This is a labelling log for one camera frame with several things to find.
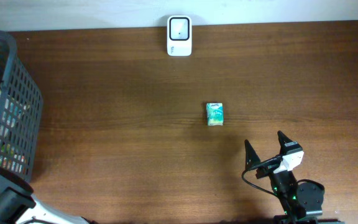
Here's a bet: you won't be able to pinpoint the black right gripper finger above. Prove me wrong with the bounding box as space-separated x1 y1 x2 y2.
244 139 260 170
277 131 298 154

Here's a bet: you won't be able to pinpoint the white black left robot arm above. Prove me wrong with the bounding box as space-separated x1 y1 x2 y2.
0 167 92 224

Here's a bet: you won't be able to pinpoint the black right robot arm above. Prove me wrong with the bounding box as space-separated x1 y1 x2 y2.
241 131 325 223

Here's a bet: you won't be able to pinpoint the white barcode scanner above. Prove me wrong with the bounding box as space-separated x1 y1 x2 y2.
167 15 193 57

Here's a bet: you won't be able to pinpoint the small green tissue pack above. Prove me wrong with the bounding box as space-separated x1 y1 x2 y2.
206 103 224 126

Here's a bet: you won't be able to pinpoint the dark grey plastic basket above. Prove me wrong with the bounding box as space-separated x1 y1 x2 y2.
0 31 44 182

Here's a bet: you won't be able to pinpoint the colourful items inside basket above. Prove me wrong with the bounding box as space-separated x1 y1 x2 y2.
0 99 33 175

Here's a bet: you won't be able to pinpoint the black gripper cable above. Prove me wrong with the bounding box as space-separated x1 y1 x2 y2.
241 155 284 197

